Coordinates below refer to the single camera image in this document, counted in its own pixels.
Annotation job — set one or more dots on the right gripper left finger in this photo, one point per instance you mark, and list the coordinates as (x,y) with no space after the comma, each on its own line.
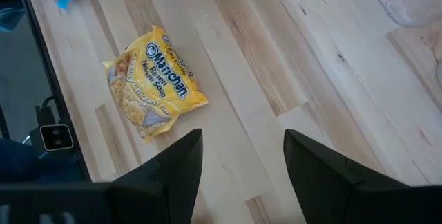
(179,182)

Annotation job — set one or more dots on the person's leg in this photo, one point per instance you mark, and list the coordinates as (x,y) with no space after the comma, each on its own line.
(20,161)

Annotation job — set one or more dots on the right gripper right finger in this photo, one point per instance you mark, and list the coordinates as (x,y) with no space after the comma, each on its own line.
(328,189)

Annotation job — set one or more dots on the small black depth camera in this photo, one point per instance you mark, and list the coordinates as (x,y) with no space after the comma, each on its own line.
(55,137)

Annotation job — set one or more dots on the black aluminium table frame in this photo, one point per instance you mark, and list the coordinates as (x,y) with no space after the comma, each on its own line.
(53,79)

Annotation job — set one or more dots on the yellow Maruchan ramen pack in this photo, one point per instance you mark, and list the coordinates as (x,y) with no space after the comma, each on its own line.
(155,82)

